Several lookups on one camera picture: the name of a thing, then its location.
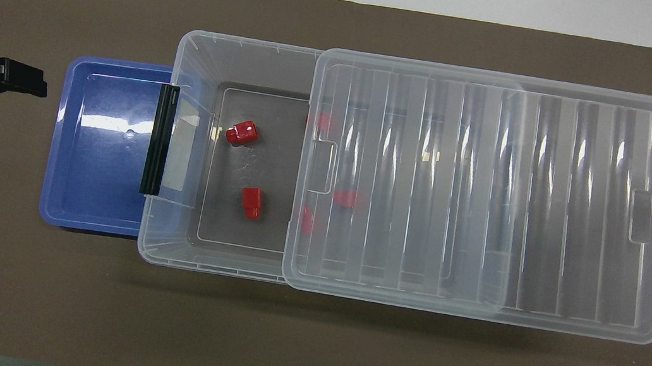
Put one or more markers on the black box latch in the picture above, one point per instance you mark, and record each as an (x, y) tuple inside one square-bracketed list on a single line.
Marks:
[(159, 140)]

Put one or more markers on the red block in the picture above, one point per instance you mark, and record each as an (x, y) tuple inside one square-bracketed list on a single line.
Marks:
[(322, 121), (242, 133), (251, 203), (308, 221), (346, 198)]

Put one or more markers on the clear plastic storage box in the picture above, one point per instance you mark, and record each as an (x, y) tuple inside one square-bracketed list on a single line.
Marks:
[(228, 246)]

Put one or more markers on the clear plastic box lid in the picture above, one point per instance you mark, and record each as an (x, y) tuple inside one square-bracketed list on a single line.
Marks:
[(552, 208)]

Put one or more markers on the blue plastic tray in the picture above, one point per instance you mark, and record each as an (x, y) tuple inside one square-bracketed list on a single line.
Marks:
[(97, 176)]

